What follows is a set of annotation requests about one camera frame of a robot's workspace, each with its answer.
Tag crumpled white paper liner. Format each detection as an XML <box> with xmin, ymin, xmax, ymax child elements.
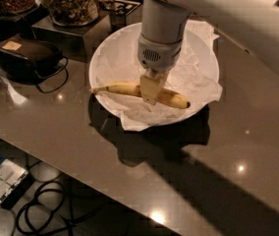
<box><xmin>94</xmin><ymin>18</ymin><xmax>224</xmax><ymax>132</ymax></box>

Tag black cable on table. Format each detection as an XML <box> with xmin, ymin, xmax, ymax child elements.
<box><xmin>34</xmin><ymin>56</ymin><xmax>70</xmax><ymax>94</ymax></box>

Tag white box on floor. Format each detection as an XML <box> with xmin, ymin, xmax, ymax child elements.
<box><xmin>0</xmin><ymin>159</ymin><xmax>28</xmax><ymax>205</ymax></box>

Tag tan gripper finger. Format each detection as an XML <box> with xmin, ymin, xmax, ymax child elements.
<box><xmin>139</xmin><ymin>70</ymin><xmax>167</xmax><ymax>105</ymax></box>

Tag yellow banana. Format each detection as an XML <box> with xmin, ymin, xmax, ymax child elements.
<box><xmin>90</xmin><ymin>82</ymin><xmax>191</xmax><ymax>109</ymax></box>

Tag black cables on floor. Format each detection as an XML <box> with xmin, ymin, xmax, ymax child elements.
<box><xmin>0</xmin><ymin>131</ymin><xmax>98</xmax><ymax>236</ymax></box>

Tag dark metal pedestal box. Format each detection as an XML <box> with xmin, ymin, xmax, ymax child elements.
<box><xmin>32</xmin><ymin>11</ymin><xmax>111</xmax><ymax>62</ymax></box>

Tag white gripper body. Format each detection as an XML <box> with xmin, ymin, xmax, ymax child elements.
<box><xmin>138</xmin><ymin>34</ymin><xmax>182</xmax><ymax>73</ymax></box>

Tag dark tray with pattern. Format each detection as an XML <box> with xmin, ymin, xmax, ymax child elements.
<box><xmin>100</xmin><ymin>0</ymin><xmax>140</xmax><ymax>17</ymax></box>

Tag white bowl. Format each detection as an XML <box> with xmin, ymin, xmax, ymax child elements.
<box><xmin>88</xmin><ymin>20</ymin><xmax>220</xmax><ymax>127</ymax></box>

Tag glass jar of granola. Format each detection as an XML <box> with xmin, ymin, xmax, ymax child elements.
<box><xmin>43</xmin><ymin>0</ymin><xmax>99</xmax><ymax>27</ymax></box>

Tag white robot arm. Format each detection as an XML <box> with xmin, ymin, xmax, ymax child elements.
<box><xmin>138</xmin><ymin>0</ymin><xmax>279</xmax><ymax>79</ymax></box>

